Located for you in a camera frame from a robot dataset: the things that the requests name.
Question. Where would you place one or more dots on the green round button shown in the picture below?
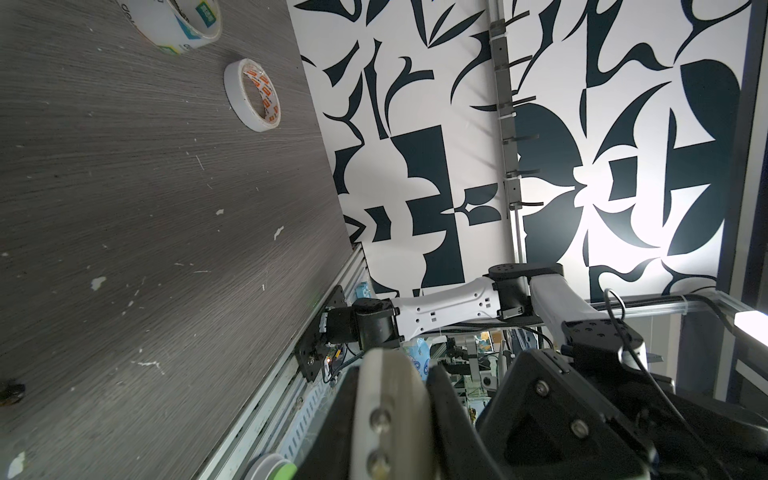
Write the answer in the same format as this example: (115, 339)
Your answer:
(272, 466)

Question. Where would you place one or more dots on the black wall hook rack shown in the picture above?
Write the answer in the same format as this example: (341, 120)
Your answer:
(507, 102)

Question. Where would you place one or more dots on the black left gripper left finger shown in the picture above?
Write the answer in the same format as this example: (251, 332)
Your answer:
(330, 455)

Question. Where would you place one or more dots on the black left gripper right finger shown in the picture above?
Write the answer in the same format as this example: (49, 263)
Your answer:
(462, 451)

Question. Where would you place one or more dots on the large clear printed tape roll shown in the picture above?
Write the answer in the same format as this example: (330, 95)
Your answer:
(175, 26)

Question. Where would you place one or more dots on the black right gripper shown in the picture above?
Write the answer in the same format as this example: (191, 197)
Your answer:
(549, 422)

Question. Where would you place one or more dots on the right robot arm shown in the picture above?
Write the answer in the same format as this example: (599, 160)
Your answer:
(597, 343)

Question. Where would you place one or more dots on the blue owl figurine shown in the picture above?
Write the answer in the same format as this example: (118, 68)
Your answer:
(363, 291)

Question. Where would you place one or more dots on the small white orange tape roll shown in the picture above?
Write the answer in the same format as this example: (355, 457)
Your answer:
(252, 95)

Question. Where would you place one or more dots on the gold black AA battery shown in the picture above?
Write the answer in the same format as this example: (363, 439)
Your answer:
(12, 393)

